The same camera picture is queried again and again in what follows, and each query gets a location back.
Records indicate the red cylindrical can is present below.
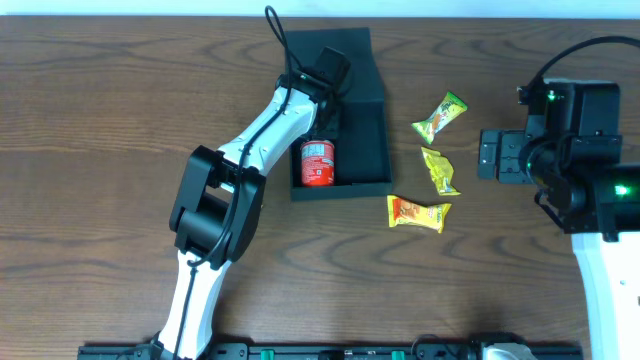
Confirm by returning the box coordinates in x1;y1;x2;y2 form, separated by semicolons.
301;140;335;187

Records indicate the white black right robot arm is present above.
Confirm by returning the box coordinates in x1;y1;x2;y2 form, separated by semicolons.
478;129;639;359

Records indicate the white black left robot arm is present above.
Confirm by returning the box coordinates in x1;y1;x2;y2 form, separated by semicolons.
149;71;344;359

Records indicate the black open gift box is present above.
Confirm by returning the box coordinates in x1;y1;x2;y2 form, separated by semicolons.
287;28;393;201

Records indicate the plain yellow snack packet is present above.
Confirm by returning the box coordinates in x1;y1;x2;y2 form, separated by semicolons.
421;147;460;196

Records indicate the green yellow snack packet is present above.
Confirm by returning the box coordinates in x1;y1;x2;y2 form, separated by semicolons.
411;92;468;144

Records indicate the yellow orange biscuit packet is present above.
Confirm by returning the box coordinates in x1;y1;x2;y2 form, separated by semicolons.
386;195;451;233

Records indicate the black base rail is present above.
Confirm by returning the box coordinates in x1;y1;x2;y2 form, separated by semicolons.
77;332;584;360

